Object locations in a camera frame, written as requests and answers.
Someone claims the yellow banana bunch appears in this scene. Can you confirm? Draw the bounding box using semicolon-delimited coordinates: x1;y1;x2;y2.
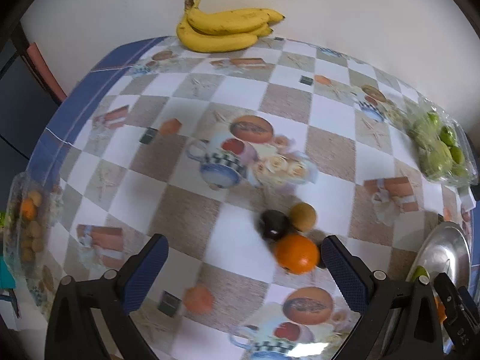
176;0;285;54

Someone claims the clear box of green fruits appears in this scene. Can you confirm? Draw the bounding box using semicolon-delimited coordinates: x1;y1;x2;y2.
406;96;479;187

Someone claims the orange tangerine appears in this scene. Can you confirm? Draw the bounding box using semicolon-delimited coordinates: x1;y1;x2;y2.
273;233;320;275

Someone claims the checkered picture tablecloth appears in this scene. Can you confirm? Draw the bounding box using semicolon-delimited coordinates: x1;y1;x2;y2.
27;37;471;359

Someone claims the green mango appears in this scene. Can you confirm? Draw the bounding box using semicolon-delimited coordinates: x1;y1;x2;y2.
409;265;430;282

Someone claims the clear box of longans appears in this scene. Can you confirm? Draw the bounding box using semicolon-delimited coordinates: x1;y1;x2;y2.
3;172;63;275

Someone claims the dark plum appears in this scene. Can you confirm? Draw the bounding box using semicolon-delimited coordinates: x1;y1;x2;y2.
316;242;326;269
259;210;290;242

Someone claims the silver metal bowl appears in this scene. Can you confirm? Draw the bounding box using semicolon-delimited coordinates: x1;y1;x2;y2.
406;221;471;288

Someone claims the brown longan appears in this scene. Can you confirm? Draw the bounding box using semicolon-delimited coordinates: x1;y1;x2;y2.
289;202;317;233

